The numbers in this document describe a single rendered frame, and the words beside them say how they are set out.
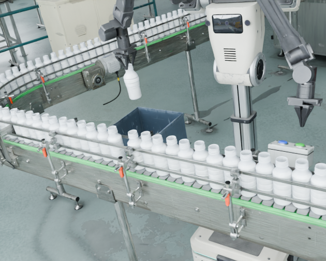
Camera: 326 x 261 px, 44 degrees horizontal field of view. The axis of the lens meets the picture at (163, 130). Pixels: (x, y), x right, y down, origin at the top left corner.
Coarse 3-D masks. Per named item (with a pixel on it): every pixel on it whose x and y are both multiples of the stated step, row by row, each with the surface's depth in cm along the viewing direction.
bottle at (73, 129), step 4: (68, 120) 178; (72, 120) 178; (68, 124) 176; (72, 124) 176; (68, 128) 177; (72, 128) 176; (76, 128) 177; (68, 132) 177; (72, 132) 176; (76, 132) 176; (72, 140) 178; (76, 140) 178; (72, 144) 179; (76, 144) 179; (80, 144) 180; (80, 148) 180; (76, 152) 181; (80, 152) 181
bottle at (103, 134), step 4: (100, 124) 168; (104, 124) 168; (100, 128) 166; (104, 128) 166; (100, 132) 167; (104, 132) 167; (100, 136) 167; (104, 136) 167; (108, 136) 167; (100, 140) 167; (104, 140) 167; (100, 144) 169; (104, 144) 168; (100, 148) 171; (104, 148) 169; (108, 148) 169; (104, 152) 170; (108, 152) 170; (104, 160) 173; (108, 160) 172; (112, 160) 172
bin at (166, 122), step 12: (144, 108) 229; (120, 120) 220; (132, 120) 229; (144, 120) 233; (156, 120) 228; (168, 120) 223; (180, 120) 213; (120, 132) 221; (156, 132) 233; (168, 132) 205; (180, 132) 215
